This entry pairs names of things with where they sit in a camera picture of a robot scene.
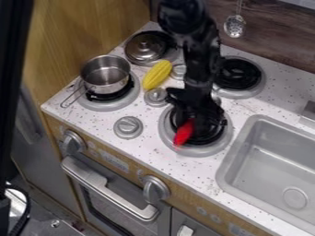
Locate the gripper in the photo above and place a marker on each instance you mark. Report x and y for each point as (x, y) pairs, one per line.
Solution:
(196, 106)

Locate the red spoon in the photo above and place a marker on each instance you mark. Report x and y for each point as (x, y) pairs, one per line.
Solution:
(183, 132)

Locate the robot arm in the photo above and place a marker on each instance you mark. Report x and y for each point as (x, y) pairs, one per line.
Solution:
(197, 40)

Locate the silver slotted spoon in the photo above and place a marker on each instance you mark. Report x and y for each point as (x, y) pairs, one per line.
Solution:
(234, 25)

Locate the toy stove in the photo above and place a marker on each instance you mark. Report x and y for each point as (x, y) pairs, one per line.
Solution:
(164, 92)

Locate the yellow toy corn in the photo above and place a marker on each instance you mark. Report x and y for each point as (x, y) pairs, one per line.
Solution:
(157, 74)

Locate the silver pot lid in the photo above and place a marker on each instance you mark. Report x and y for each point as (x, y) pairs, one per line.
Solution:
(146, 47)

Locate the silver pot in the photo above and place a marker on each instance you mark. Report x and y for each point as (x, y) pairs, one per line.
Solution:
(104, 75)

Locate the toy sink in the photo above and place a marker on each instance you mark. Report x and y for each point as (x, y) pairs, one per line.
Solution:
(270, 172)

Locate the tap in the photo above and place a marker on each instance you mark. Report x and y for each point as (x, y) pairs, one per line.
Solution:
(308, 113)

